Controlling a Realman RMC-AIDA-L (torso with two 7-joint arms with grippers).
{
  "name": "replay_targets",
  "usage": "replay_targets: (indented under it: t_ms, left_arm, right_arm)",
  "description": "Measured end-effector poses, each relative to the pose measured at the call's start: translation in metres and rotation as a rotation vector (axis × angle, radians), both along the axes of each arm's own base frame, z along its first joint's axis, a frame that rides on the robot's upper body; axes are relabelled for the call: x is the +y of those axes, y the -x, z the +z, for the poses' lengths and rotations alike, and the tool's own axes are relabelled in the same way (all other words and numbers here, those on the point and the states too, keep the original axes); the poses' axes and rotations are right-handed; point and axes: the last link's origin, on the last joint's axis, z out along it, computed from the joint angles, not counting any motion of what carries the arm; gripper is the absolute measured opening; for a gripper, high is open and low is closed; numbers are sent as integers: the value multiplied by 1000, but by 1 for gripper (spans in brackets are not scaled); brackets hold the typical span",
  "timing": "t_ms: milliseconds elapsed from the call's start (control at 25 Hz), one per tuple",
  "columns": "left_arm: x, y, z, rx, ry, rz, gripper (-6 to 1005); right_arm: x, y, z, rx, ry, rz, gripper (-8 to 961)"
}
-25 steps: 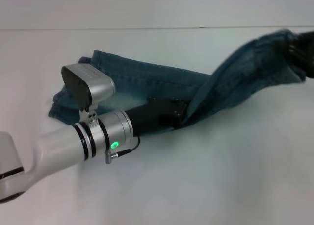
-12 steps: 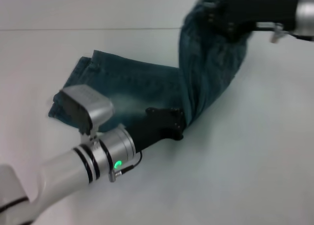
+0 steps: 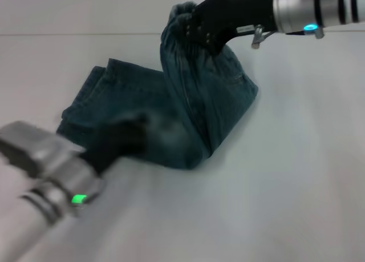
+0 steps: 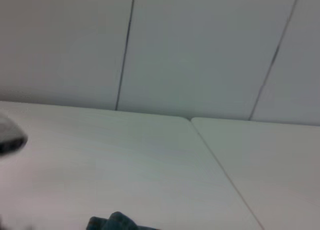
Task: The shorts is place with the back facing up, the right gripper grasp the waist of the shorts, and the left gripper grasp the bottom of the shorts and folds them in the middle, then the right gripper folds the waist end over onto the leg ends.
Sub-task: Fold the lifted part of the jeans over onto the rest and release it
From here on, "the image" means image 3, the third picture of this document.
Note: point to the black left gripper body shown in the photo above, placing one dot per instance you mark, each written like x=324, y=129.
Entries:
x=117, y=142

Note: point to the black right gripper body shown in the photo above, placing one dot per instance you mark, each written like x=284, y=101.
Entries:
x=242, y=11

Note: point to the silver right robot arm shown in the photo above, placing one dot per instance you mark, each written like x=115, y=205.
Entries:
x=299, y=8

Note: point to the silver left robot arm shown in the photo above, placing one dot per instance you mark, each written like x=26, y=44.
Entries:
x=65, y=185

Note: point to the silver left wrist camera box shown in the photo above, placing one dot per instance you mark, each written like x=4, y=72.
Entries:
x=28, y=145

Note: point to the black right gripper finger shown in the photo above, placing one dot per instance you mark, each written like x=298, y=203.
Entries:
x=194, y=29

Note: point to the blue denim shorts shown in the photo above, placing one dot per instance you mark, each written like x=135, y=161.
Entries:
x=199, y=102

